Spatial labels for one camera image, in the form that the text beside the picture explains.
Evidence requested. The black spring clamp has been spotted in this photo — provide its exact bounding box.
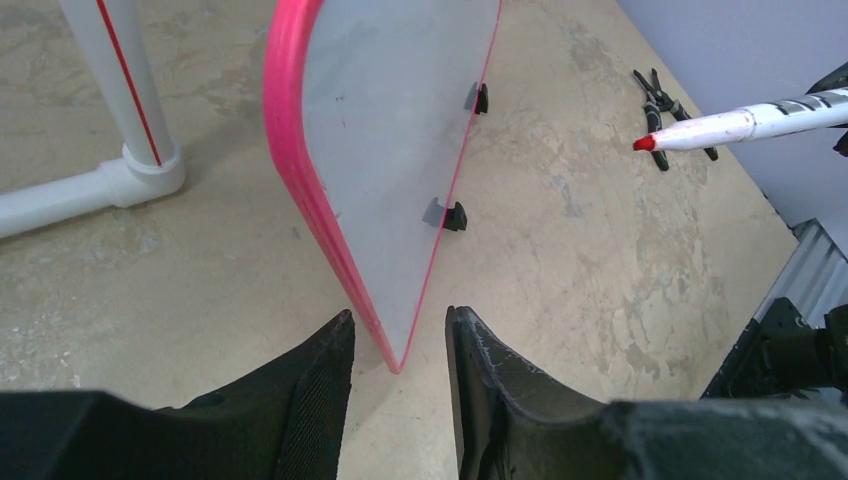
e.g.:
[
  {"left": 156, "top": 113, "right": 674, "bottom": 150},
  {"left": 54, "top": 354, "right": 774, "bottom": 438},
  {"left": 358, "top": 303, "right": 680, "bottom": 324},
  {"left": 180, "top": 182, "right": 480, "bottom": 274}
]
[{"left": 630, "top": 68, "right": 720, "bottom": 173}]

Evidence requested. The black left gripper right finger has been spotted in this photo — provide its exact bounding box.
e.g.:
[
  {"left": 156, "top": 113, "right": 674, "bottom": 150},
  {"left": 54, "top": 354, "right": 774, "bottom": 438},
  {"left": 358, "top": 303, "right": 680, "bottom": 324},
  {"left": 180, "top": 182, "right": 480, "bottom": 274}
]
[{"left": 445, "top": 306, "right": 847, "bottom": 479}]

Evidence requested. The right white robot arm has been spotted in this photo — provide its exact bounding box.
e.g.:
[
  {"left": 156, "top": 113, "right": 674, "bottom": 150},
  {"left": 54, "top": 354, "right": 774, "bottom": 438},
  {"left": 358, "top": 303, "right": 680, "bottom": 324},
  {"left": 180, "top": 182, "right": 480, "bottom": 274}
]
[{"left": 703, "top": 219, "right": 847, "bottom": 406}]

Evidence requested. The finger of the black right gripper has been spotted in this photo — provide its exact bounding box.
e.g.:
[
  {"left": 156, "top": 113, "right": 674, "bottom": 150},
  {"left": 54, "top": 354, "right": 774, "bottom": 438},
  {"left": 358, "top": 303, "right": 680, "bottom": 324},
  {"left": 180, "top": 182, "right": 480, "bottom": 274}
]
[{"left": 805, "top": 63, "right": 847, "bottom": 130}]

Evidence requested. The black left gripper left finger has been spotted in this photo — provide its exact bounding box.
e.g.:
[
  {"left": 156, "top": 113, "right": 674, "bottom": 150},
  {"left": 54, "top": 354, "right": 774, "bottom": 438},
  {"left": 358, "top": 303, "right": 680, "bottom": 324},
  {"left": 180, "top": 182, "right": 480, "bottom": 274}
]
[{"left": 1, "top": 310, "right": 355, "bottom": 479}]

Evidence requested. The black whiteboard foot right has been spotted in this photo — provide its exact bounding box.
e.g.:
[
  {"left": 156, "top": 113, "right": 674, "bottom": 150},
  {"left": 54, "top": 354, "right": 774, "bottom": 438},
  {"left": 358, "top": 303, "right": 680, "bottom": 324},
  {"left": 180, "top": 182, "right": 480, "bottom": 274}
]
[{"left": 473, "top": 83, "right": 489, "bottom": 115}]

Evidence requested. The white pvc pipe frame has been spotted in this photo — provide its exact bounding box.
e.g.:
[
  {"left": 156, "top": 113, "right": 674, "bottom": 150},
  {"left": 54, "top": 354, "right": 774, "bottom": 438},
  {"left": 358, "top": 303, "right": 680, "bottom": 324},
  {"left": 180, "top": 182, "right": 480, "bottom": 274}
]
[{"left": 1, "top": 1, "right": 186, "bottom": 238}]

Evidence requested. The red whiteboard marker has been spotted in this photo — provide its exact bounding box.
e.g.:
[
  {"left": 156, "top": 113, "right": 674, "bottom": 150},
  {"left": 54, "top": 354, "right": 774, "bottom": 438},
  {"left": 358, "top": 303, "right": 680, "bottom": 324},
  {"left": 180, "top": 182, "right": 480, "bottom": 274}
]
[{"left": 633, "top": 87, "right": 847, "bottom": 151}]

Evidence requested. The black whiteboard foot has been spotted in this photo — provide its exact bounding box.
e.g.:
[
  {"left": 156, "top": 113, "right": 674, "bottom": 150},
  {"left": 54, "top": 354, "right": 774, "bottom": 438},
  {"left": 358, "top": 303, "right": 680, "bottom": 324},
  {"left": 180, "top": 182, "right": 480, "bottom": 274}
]
[
  {"left": 441, "top": 202, "right": 468, "bottom": 232},
  {"left": 473, "top": 83, "right": 489, "bottom": 115}
]

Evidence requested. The black whiteboard foot left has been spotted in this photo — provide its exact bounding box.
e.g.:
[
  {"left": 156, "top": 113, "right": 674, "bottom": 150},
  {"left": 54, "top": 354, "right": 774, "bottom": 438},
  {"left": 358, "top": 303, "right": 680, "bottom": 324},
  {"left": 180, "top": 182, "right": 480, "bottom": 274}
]
[{"left": 441, "top": 202, "right": 468, "bottom": 232}]

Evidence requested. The red framed whiteboard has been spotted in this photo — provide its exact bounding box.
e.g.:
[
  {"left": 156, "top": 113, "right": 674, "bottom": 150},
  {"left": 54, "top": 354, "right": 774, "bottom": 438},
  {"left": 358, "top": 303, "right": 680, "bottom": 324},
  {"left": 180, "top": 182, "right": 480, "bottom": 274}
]
[{"left": 263, "top": 1, "right": 501, "bottom": 373}]

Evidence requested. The aluminium table frame rail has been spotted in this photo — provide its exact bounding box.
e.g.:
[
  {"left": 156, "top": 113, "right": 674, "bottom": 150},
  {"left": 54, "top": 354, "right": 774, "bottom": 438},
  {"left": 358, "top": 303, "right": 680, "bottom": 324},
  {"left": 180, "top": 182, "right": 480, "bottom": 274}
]
[{"left": 753, "top": 219, "right": 847, "bottom": 327}]

